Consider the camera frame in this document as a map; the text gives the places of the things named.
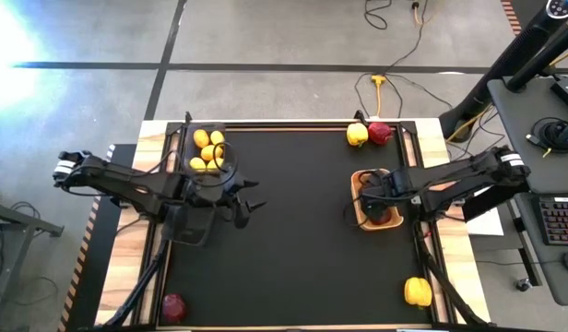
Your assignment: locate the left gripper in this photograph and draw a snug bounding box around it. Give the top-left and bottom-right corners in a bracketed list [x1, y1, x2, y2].
[191, 170, 268, 231]

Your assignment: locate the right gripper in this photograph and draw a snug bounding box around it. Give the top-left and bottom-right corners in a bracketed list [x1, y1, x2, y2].
[360, 169, 410, 222]

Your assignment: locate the orange wooden basket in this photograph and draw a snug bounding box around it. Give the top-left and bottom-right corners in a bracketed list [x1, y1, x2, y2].
[349, 167, 405, 232]

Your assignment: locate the orange-tinted lemon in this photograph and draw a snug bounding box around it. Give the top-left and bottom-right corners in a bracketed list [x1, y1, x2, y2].
[193, 128, 211, 149]

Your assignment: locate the narrow black mesh basket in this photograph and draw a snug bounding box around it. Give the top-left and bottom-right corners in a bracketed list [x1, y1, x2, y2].
[183, 121, 229, 175]

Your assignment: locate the yellow bell pepper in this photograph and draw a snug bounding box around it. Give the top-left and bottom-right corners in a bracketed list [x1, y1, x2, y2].
[403, 276, 433, 308]
[346, 122, 370, 148]

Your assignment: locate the wide black mesh basket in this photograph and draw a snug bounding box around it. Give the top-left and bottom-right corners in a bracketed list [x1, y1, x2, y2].
[160, 202, 217, 246]

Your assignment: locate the black table mat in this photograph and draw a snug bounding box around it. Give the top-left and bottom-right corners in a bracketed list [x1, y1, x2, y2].
[160, 124, 433, 326]

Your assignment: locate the white paper sheet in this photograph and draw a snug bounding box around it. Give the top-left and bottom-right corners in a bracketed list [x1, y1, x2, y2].
[466, 186, 505, 238]

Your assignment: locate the black diagonal support beam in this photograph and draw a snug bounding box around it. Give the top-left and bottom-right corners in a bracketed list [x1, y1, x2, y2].
[462, 184, 530, 223]

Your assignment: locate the black desk leg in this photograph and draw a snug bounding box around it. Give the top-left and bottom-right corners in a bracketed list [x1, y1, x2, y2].
[509, 207, 543, 288]

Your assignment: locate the grey keyboard desk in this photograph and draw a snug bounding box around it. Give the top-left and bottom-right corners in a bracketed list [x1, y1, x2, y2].
[514, 191, 568, 307]

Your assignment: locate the black platform with hazard stripes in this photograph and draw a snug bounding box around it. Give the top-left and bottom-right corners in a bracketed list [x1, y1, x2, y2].
[56, 143, 138, 332]

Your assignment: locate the black backlit keyboard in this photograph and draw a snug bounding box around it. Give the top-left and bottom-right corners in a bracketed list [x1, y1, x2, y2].
[538, 196, 568, 247]

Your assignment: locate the black tower fan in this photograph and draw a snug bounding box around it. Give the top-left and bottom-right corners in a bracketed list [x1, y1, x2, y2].
[438, 0, 568, 142]

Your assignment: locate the black monitor pole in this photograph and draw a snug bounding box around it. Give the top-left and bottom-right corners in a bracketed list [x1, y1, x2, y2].
[503, 18, 568, 94]

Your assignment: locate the black device on desk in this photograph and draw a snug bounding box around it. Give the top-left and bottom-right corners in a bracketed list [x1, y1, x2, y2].
[550, 76, 568, 115]

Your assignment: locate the grey metal stand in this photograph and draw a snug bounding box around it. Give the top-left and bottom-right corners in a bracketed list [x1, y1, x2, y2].
[0, 184, 65, 332]

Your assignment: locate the hazard stripe floor tape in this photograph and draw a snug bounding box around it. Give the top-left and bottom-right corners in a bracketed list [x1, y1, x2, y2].
[499, 0, 524, 37]

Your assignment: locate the yellow extension cord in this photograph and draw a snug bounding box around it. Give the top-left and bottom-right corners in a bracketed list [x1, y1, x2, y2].
[370, 74, 387, 119]

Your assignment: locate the yellow floor cable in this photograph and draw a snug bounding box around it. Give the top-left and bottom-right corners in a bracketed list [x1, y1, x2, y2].
[446, 104, 497, 144]

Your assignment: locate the long black floor cable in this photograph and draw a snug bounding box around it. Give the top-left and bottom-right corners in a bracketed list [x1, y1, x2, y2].
[353, 0, 455, 119]

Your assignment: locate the coiled black cable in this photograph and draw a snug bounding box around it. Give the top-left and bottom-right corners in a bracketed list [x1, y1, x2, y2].
[525, 116, 568, 156]

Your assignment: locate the looped black floor cable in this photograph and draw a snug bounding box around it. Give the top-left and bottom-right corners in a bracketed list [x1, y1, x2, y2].
[363, 0, 394, 31]

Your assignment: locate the pale plug with cord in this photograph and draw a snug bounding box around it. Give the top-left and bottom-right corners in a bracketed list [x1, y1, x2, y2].
[410, 1, 426, 27]

